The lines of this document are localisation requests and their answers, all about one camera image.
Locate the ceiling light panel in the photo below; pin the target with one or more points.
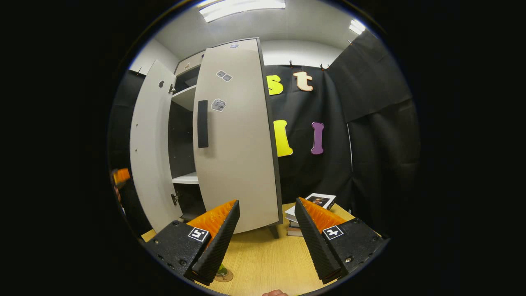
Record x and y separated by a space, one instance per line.
356 26
242 8

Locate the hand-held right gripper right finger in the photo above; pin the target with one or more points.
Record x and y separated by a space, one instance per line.
314 242

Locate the metal door hinge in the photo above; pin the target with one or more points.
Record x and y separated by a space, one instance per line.
171 88
174 199

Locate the grey cabinet door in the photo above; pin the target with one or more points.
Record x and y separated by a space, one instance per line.
150 144
238 156

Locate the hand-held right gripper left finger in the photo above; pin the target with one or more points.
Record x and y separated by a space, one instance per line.
218 242

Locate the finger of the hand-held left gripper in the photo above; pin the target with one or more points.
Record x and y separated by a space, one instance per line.
122 176

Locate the round cork coaster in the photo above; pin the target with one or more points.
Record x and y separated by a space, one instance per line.
226 278

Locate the grey cabinet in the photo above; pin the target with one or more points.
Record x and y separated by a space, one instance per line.
181 139

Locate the black backdrop cloth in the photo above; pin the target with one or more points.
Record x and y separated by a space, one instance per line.
382 144

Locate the grey cabinet drawer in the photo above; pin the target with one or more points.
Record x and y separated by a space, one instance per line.
230 44

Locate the white portrait cover book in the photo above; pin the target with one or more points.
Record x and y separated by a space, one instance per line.
320 200

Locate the grey cabinet shelf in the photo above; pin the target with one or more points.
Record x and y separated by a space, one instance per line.
187 178
185 98

